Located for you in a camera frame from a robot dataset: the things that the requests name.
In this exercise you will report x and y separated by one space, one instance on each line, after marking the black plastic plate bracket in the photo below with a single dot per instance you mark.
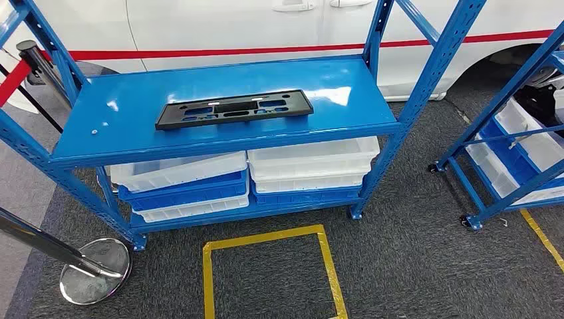
299 103

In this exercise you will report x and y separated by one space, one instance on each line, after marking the blue metal shelf rack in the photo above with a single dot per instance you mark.
506 95
132 110

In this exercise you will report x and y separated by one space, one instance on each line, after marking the blue plastic bin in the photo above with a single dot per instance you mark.
506 156
308 197

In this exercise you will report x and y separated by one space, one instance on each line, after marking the white car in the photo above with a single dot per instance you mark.
220 26

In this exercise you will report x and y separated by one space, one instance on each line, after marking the chrome stanchion with round base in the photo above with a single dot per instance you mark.
94 273

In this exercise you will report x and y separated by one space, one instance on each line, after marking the yellow floor tape line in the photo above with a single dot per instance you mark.
542 237

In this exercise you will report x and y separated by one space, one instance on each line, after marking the short red barrier belt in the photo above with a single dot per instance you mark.
13 81

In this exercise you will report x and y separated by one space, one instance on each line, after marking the black stanchion post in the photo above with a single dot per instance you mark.
31 52

